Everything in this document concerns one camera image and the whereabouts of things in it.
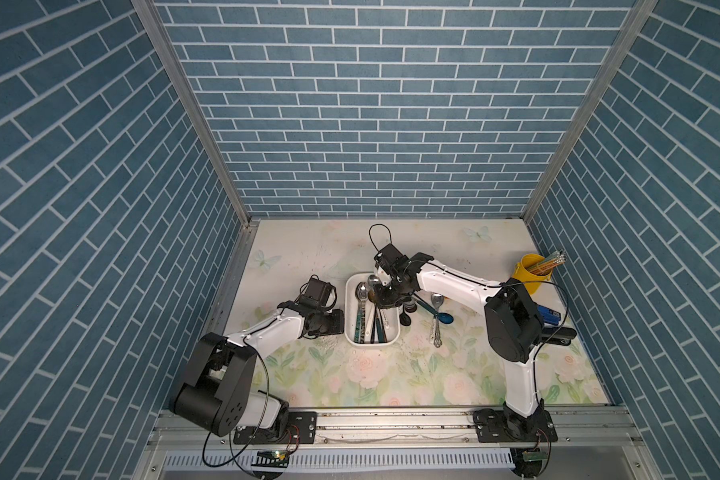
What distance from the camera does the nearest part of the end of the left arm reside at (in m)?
0.66

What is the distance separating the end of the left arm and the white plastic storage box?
4 cm

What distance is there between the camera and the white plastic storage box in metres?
0.86
